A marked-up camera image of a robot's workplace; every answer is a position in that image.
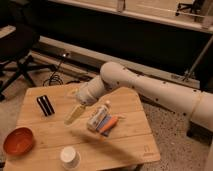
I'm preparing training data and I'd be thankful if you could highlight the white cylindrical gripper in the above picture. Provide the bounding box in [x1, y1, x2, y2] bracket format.
[64, 76, 107, 125]

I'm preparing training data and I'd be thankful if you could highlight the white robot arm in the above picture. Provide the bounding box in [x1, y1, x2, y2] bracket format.
[65, 62, 213, 132]

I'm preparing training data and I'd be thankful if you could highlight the black eraser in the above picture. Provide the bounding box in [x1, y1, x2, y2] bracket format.
[36, 95, 55, 116]

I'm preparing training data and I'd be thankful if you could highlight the white tube bottle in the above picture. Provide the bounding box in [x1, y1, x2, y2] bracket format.
[87, 101, 110, 132]

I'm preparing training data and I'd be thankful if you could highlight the wooden table board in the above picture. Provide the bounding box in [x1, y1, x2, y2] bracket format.
[4, 84, 160, 171]

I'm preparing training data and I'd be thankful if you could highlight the orange marker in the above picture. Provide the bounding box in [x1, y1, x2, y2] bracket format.
[100, 116, 118, 133]

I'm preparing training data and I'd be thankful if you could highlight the orange bowl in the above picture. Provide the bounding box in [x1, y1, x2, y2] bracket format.
[3, 127, 35, 156]

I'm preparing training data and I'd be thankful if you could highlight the black office chair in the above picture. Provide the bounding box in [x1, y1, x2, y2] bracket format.
[0, 24, 56, 102]

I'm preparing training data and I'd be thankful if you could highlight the metal stand pole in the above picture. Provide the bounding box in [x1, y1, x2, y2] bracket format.
[182, 35, 213, 82]

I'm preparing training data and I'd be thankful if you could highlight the background chair base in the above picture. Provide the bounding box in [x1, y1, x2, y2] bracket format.
[175, 0, 204, 16]

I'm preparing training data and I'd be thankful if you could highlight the black cable on floor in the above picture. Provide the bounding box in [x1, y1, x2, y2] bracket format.
[42, 51, 83, 87]

